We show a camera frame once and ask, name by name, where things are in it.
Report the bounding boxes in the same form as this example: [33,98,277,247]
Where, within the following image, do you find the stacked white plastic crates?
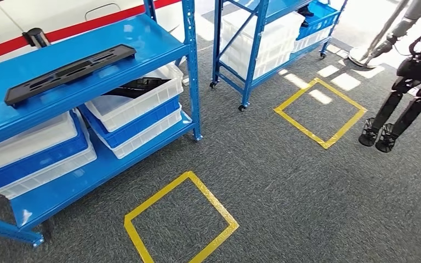
[219,9,306,81]

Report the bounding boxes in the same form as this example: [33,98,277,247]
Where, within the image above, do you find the long black plastic frame part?
[4,44,137,108]

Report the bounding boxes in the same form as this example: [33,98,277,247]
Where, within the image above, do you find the black part in crate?
[297,5,315,28]
[103,77,171,99]

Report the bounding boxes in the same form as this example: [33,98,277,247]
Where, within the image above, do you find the metal floor outlet plate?
[326,44,349,59]

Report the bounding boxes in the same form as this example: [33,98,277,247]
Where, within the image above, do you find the yellow floor tape square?
[274,77,367,150]
[124,171,240,263]

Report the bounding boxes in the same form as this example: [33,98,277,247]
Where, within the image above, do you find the white car body red stripe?
[0,0,182,70]

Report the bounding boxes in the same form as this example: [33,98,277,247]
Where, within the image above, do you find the grey support stand round base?
[348,0,421,69]

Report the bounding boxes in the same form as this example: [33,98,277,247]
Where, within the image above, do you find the black stanchion post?
[22,27,52,49]

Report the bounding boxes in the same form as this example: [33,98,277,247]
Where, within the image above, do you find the blue metal shelf rack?
[209,0,349,112]
[0,0,203,248]

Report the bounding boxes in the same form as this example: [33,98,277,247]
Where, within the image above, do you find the black humanoid robot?
[358,23,421,153]

